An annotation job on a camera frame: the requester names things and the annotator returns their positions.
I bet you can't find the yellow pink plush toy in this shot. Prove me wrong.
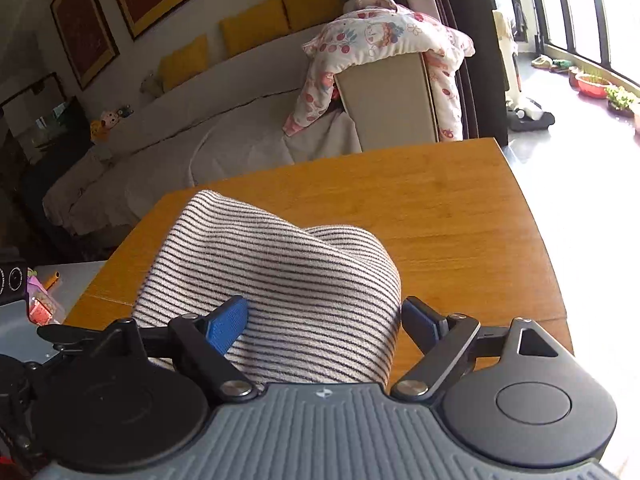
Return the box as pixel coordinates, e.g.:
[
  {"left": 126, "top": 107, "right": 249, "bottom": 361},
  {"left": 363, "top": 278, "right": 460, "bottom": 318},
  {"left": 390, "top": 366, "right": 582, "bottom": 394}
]
[{"left": 89, "top": 110, "right": 121, "bottom": 143}]

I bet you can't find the green potted plant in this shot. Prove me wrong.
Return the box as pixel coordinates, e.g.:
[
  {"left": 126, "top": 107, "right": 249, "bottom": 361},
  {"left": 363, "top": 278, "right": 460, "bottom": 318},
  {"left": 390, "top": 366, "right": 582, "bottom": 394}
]
[{"left": 604, "top": 84, "right": 639, "bottom": 119}]

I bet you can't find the narrow gold framed picture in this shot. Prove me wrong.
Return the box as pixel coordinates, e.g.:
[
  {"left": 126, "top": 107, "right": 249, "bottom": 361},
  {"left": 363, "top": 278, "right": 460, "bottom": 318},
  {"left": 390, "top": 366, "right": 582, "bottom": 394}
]
[{"left": 49, "top": 0, "right": 121, "bottom": 92}]

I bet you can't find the grey covered sofa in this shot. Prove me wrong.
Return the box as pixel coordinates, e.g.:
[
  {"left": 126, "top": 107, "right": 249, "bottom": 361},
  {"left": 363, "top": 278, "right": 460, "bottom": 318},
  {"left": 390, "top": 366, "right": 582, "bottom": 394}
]
[{"left": 42, "top": 24, "right": 364, "bottom": 237}]

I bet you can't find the striped knit garment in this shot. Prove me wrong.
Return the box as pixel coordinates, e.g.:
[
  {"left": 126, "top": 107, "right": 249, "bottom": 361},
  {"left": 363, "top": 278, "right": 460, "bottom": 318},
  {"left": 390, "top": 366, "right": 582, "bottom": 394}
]
[{"left": 131, "top": 189, "right": 404, "bottom": 394}]

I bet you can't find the beige cardboard box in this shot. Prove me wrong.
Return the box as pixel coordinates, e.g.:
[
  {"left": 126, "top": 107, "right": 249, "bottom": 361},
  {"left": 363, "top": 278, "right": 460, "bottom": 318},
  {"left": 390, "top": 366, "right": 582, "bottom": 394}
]
[{"left": 333, "top": 52, "right": 441, "bottom": 154}]

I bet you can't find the black dial device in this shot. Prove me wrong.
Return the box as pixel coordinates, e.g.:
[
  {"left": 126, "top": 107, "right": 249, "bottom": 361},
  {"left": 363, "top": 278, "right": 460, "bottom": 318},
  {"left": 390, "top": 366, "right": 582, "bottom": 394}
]
[{"left": 0, "top": 259, "right": 29, "bottom": 307}]

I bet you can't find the red flower pot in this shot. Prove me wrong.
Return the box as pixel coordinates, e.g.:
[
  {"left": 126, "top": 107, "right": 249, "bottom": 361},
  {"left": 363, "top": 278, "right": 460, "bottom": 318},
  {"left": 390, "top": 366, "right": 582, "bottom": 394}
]
[{"left": 574, "top": 73, "right": 614, "bottom": 99}]

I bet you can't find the dark curtain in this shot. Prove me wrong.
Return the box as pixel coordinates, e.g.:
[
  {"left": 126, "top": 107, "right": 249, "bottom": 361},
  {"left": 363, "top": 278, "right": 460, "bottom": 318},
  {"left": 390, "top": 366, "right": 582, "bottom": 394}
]
[{"left": 419, "top": 0, "right": 509, "bottom": 147}]

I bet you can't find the pink plastic box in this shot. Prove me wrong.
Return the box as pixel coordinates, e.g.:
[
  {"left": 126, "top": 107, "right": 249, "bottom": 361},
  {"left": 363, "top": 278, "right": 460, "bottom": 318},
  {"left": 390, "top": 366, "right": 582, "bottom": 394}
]
[{"left": 27, "top": 275, "right": 64, "bottom": 327}]

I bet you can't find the floral print quilt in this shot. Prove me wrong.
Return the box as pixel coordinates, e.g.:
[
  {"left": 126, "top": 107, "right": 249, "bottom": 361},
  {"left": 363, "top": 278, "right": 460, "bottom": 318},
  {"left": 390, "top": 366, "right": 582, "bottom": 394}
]
[{"left": 282, "top": 0, "right": 476, "bottom": 142}]

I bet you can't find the yellow cushion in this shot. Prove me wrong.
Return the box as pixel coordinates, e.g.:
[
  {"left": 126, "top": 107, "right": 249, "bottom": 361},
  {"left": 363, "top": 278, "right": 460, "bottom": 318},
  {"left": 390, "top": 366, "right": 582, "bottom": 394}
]
[
  {"left": 158, "top": 34, "right": 210, "bottom": 92},
  {"left": 280, "top": 0, "right": 349, "bottom": 31},
  {"left": 219, "top": 0, "right": 292, "bottom": 59}
]

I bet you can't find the white standing appliance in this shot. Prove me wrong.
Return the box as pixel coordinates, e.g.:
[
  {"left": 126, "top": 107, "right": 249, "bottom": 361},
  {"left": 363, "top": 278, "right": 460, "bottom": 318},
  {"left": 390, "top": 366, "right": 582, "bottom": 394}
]
[{"left": 492, "top": 9, "right": 524, "bottom": 111}]

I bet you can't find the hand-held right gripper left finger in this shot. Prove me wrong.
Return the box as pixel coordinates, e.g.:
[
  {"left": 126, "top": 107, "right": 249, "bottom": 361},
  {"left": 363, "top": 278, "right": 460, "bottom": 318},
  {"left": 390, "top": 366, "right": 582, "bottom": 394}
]
[{"left": 37, "top": 295, "right": 254, "bottom": 403}]

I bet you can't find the glass fish tank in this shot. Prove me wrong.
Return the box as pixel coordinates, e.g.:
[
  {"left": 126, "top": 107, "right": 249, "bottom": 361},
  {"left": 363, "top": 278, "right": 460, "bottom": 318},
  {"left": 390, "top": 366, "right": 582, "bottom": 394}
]
[{"left": 0, "top": 72, "right": 92, "bottom": 162}]

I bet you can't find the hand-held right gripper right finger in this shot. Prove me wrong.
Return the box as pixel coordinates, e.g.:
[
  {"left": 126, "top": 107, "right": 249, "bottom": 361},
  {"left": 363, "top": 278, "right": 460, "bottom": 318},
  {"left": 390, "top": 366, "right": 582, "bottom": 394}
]
[{"left": 390, "top": 296, "right": 567, "bottom": 402}]

